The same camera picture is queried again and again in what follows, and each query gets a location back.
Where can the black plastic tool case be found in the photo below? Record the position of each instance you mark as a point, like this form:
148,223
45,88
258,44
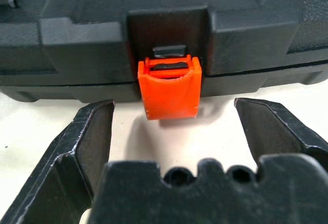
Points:
77,42

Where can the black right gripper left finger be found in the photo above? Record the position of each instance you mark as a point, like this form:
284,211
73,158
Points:
59,162

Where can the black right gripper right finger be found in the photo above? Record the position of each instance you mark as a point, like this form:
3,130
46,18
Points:
279,134

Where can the orange case latch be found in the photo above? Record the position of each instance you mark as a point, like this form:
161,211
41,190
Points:
169,96

